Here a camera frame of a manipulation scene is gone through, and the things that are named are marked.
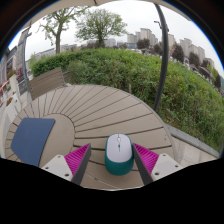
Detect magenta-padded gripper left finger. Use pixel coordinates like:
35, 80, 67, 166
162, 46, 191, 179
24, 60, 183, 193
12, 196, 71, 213
40, 143, 92, 186

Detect green hedge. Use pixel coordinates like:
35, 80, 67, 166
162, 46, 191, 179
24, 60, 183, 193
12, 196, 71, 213
30, 48, 224, 151

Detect slatted wooden chair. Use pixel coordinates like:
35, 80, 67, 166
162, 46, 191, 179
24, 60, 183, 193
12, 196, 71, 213
27, 67, 68, 101

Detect round leafy tree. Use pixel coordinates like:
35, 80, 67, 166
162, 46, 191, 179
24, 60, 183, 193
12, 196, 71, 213
75, 8, 128, 49

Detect distant apartment buildings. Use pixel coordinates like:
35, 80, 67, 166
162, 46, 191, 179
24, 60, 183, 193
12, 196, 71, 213
126, 27, 216, 69

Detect white and teal computer mouse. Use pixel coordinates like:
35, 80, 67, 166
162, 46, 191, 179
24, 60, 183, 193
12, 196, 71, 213
104, 133, 135, 177

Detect dark curved umbrella pole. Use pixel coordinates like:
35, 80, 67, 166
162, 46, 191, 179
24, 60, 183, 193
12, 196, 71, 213
152, 3, 170, 113

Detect blue mouse pad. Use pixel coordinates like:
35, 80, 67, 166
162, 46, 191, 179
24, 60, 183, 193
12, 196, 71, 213
10, 117, 57, 167

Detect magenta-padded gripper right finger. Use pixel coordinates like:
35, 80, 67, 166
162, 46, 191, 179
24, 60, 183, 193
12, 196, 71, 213
132, 143, 184, 186

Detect white flower planter box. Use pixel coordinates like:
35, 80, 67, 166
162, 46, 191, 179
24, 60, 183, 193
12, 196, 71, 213
1, 94, 19, 123

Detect tall grey sign post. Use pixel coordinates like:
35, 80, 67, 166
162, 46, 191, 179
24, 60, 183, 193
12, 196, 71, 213
15, 27, 34, 96

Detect storefront building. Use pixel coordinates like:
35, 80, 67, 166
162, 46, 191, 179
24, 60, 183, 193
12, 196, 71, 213
0, 46, 18, 98

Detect bare-trunked leaning tree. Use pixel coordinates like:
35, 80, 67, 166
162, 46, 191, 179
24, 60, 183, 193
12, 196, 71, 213
39, 6, 89, 55

